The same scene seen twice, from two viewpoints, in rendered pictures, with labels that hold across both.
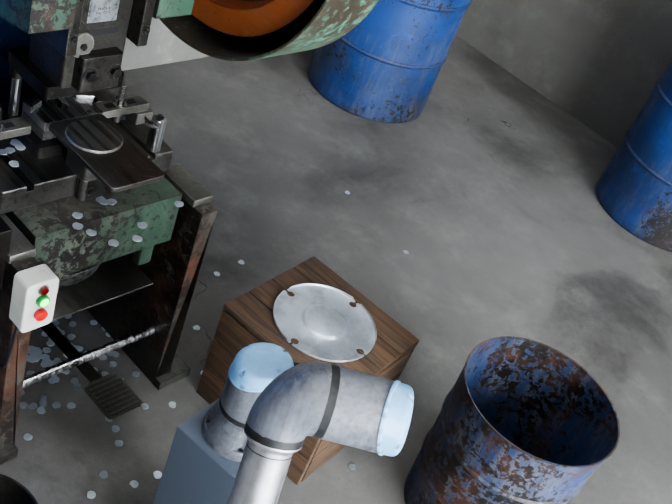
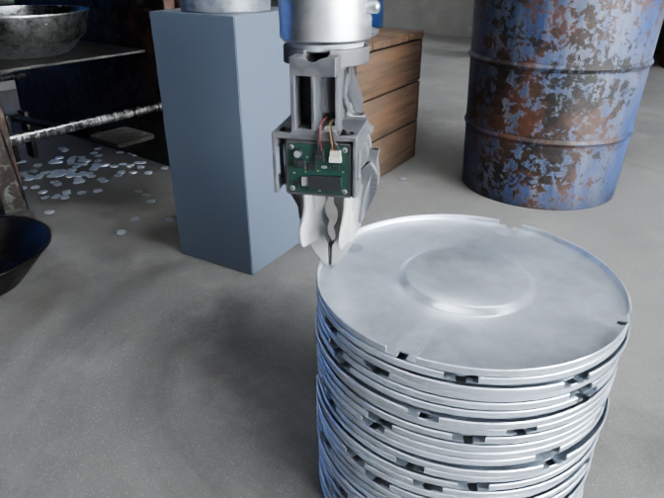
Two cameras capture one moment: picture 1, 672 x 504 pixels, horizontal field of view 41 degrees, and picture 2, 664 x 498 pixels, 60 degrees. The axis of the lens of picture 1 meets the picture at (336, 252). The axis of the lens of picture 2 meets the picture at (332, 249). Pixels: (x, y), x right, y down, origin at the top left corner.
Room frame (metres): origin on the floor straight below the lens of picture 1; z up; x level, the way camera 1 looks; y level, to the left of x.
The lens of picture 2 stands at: (0.25, -0.25, 0.53)
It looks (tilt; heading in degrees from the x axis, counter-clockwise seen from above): 27 degrees down; 7
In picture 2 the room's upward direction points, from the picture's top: straight up
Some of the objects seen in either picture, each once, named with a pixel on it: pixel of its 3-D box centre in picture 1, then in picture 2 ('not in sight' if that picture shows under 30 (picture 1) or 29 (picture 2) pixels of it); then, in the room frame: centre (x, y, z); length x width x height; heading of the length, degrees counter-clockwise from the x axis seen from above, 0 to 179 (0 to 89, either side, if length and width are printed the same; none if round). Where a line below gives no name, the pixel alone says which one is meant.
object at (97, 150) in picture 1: (102, 171); not in sight; (1.59, 0.55, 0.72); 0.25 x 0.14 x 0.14; 59
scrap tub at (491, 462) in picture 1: (502, 456); (551, 89); (1.73, -0.62, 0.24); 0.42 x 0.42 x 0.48
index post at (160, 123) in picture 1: (156, 132); not in sight; (1.77, 0.50, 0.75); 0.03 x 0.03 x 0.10; 59
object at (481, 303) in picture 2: not in sight; (465, 277); (0.75, -0.32, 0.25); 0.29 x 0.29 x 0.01
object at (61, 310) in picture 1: (37, 258); (24, 53); (1.69, 0.71, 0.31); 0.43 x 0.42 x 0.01; 149
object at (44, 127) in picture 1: (62, 115); not in sight; (1.68, 0.69, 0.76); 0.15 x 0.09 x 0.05; 149
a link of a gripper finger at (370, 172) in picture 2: not in sight; (353, 178); (0.76, -0.21, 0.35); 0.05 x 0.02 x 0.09; 85
